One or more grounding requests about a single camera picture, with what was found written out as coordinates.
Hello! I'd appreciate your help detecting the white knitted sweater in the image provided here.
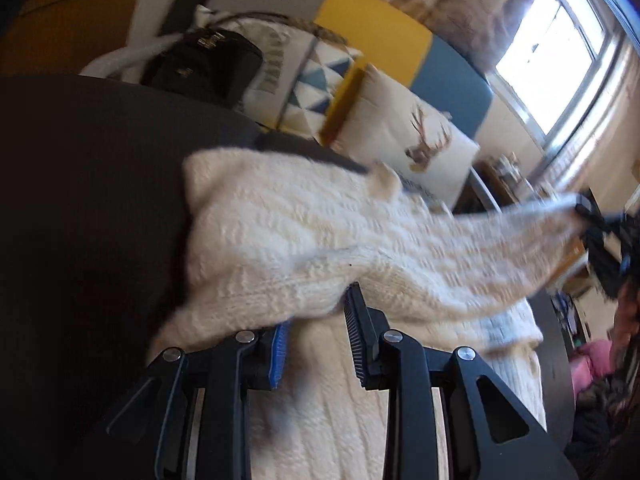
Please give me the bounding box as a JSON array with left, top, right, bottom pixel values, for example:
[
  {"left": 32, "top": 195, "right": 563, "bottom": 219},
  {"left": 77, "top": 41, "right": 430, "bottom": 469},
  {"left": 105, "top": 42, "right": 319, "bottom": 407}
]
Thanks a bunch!
[{"left": 144, "top": 146, "right": 589, "bottom": 480}]

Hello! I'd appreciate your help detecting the wooden side shelf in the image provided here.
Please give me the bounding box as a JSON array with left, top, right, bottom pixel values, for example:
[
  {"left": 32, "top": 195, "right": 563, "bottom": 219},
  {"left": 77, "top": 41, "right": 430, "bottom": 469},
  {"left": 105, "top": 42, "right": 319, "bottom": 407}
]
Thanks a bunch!
[{"left": 474, "top": 160, "right": 587, "bottom": 289}]

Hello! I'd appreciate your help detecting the window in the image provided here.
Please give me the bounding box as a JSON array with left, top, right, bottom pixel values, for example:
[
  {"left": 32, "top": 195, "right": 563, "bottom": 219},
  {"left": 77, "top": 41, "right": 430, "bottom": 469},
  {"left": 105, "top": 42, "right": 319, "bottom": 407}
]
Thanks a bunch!
[{"left": 489, "top": 0, "right": 623, "bottom": 153}]

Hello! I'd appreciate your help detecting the deer print cushion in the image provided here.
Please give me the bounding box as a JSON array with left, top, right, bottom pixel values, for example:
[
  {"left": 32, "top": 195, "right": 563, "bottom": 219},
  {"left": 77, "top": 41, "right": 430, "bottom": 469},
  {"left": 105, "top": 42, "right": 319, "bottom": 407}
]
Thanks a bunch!
[{"left": 332, "top": 64, "right": 480, "bottom": 208}]

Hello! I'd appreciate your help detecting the black handbag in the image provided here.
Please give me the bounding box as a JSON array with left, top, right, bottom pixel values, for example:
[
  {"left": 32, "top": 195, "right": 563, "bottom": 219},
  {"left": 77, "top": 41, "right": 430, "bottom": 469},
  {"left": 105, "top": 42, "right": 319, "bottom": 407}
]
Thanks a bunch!
[{"left": 140, "top": 27, "right": 264, "bottom": 108}]

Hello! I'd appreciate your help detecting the grey yellow blue sofa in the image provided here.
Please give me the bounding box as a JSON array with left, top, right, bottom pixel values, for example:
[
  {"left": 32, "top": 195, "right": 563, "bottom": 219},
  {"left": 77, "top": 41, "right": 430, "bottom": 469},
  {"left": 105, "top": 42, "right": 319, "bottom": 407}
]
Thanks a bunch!
[{"left": 79, "top": 0, "right": 501, "bottom": 212}]

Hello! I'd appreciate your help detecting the triangle pattern cushion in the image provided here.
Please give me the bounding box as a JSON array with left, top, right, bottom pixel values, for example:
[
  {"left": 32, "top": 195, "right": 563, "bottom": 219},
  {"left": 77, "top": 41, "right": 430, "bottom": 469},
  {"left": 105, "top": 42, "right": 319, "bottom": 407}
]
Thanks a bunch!
[{"left": 277, "top": 40, "right": 362, "bottom": 141}]

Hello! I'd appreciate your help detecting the striped cat print cushion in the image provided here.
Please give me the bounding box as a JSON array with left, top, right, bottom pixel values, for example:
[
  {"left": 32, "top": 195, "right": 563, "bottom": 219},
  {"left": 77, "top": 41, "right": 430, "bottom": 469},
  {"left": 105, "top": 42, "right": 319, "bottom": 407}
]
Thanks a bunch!
[{"left": 193, "top": 6, "right": 318, "bottom": 128}]

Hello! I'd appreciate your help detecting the orange wooden wardrobe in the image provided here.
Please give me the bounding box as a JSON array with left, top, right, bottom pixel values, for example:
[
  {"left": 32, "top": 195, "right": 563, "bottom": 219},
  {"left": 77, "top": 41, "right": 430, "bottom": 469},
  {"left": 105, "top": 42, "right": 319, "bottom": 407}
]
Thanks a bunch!
[{"left": 1, "top": 0, "right": 137, "bottom": 77}]

